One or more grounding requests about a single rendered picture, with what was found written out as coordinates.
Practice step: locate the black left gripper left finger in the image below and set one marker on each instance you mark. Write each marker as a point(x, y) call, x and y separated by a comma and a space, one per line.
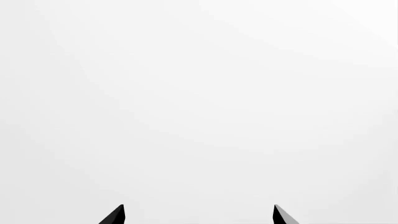
point(115, 217)

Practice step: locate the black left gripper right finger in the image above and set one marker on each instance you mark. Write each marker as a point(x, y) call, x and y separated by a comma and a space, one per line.
point(281, 217)

